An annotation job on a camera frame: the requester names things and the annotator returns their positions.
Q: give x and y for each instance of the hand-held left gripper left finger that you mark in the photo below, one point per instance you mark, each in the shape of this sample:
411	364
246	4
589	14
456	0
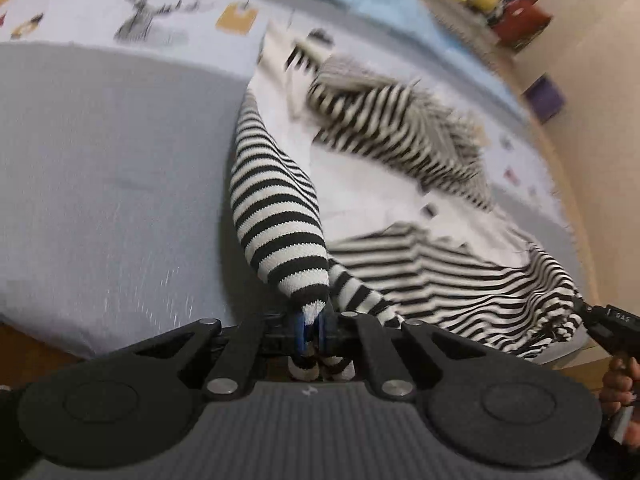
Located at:
298	334

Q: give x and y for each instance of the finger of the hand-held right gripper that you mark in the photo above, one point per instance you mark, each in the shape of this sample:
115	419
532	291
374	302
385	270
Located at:
579	306

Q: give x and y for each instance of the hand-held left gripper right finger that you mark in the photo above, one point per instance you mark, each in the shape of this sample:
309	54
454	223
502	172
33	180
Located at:
324	334

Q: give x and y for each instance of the black white striped garment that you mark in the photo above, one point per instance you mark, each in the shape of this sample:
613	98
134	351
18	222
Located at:
270	200

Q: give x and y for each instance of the person's right hand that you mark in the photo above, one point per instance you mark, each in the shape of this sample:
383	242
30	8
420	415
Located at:
620	385

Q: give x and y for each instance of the purple box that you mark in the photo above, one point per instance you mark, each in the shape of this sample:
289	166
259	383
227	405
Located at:
546	99

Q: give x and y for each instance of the grey printed bed sheet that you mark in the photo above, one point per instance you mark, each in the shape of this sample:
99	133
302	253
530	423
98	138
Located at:
100	185

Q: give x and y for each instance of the red box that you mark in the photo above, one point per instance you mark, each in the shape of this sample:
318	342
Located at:
522	22

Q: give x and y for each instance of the light blue blanket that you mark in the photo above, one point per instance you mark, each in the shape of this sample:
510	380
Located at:
380	5

